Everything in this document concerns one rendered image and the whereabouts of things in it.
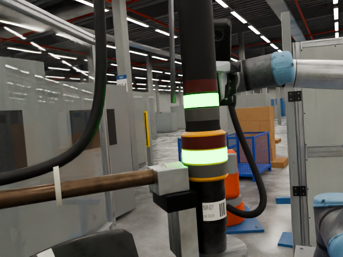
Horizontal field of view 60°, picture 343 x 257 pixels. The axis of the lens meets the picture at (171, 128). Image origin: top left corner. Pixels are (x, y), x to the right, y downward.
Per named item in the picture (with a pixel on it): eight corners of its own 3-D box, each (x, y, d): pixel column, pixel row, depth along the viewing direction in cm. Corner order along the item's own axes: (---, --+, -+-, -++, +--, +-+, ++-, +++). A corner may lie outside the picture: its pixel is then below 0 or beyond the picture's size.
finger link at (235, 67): (239, 71, 46) (241, 72, 55) (239, 60, 46) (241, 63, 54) (209, 72, 47) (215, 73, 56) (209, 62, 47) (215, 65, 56)
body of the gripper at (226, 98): (236, 107, 51) (239, 102, 63) (236, 56, 50) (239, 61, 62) (193, 108, 53) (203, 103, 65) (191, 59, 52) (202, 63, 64)
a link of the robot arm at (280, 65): (286, 51, 75) (242, 61, 78) (292, 46, 64) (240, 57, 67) (291, 82, 76) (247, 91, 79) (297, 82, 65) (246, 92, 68)
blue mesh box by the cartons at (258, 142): (218, 179, 681) (215, 136, 676) (238, 168, 787) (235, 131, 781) (257, 182, 634) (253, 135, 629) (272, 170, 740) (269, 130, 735)
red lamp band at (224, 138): (194, 151, 26) (193, 137, 26) (174, 147, 30) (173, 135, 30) (236, 146, 28) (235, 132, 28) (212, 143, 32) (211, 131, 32)
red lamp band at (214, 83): (192, 93, 26) (191, 79, 26) (177, 96, 30) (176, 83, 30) (224, 91, 28) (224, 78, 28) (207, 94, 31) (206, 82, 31)
